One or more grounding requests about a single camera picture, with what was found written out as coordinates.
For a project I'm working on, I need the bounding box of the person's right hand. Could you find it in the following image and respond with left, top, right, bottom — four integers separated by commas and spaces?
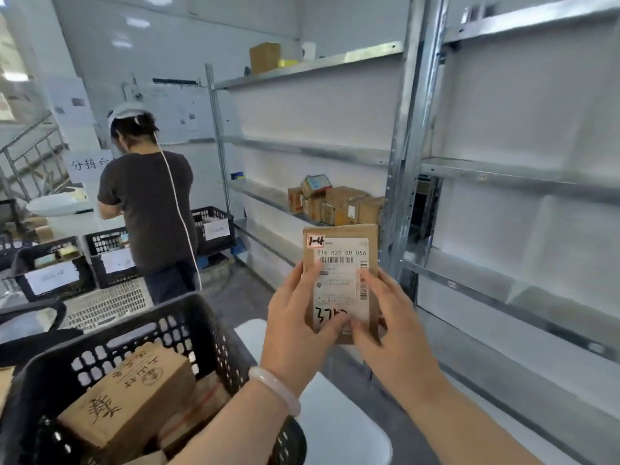
349, 268, 440, 408

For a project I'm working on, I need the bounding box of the person's left hand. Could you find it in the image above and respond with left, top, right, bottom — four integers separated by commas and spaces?
260, 261, 352, 400

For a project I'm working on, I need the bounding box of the labelled brown cardboard parcel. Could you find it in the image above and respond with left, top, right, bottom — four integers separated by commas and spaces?
302, 223, 380, 346

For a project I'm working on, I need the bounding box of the person's right forearm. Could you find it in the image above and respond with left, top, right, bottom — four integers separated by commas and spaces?
387, 367, 550, 465

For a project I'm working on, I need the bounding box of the person's left forearm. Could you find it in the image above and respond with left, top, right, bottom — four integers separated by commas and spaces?
169, 378, 302, 465

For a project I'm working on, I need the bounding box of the white plastic stool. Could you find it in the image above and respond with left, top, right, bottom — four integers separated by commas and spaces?
234, 318, 393, 465

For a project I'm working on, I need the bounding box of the brown cardboard box with tape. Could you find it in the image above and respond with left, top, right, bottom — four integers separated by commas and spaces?
346, 196, 386, 227

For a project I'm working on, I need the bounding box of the wide brown cardboard box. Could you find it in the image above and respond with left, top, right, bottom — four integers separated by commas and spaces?
325, 186, 372, 226

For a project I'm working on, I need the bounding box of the blue plastic pallet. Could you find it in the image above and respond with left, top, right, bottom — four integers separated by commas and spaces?
202, 251, 239, 268

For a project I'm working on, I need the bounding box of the cardboard box with coloured label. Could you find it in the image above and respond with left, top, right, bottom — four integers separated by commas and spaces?
301, 174, 333, 198

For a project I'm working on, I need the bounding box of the black crate with white label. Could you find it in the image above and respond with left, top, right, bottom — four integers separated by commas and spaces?
84, 226, 147, 289
191, 206, 237, 257
11, 236, 97, 303

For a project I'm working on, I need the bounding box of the flat brown cardboard box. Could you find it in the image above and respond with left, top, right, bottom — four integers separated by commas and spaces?
154, 372, 234, 457

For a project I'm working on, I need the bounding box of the slim grey metal shelf rack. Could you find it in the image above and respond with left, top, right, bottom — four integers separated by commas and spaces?
205, 40, 406, 268

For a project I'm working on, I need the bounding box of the printed brown cardboard box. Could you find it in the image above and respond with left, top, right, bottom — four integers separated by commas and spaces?
57, 342, 197, 452

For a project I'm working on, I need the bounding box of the large grey metal shelf rack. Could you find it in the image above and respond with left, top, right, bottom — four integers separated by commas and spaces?
381, 0, 620, 465

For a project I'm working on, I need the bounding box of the white perforated plastic crate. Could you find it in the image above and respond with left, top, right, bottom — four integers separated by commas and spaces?
62, 278, 157, 336

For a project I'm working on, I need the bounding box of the plain brown cardboard box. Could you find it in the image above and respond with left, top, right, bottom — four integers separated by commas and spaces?
249, 42, 283, 75

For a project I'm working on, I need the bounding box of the large black plastic basket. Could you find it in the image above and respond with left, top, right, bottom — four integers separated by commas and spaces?
0, 291, 308, 465

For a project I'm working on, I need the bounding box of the white paper sign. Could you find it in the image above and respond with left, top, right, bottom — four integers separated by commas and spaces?
64, 149, 115, 185

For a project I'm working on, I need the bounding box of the black bag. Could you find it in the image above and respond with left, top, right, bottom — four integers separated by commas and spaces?
0, 299, 84, 367

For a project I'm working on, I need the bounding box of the grey metal stair railing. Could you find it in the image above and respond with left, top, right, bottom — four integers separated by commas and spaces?
0, 108, 69, 200

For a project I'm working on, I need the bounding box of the white jade bracelet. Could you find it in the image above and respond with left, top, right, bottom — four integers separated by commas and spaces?
248, 366, 302, 417

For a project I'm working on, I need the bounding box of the white thin cable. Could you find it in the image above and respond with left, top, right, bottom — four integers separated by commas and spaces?
154, 130, 202, 292

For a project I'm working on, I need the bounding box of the white wall board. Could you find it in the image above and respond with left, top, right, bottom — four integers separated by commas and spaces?
123, 81, 217, 146

